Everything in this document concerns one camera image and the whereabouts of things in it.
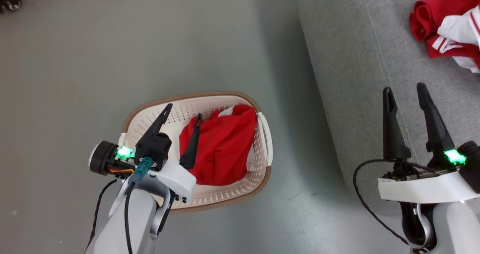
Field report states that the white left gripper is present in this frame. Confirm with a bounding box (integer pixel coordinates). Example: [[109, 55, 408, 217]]
[[89, 103, 203, 204]]

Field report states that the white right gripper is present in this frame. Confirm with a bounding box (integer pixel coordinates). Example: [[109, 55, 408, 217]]
[[378, 82, 480, 204]]

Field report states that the red jersey with white trim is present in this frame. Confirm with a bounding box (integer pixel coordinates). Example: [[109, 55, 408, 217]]
[[179, 104, 258, 186]]

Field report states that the red white striped garment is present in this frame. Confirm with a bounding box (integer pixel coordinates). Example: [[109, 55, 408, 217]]
[[409, 0, 480, 74]]

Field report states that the grey fabric sofa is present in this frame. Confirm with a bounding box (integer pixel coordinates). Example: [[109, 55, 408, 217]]
[[299, 0, 480, 224]]

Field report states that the white laundry basket brown rim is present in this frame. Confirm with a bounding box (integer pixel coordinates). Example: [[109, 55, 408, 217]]
[[119, 91, 273, 215]]

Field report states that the black cable with teal plug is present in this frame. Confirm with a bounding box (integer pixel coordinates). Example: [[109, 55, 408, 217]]
[[124, 157, 154, 254]]

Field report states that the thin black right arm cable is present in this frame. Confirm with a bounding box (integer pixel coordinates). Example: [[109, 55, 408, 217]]
[[352, 158, 447, 246]]

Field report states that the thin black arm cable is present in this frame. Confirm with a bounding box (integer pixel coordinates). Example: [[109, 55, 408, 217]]
[[352, 158, 447, 246], [85, 179, 117, 251]]

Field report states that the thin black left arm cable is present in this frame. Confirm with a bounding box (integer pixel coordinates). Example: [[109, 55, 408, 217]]
[[85, 179, 117, 251]]

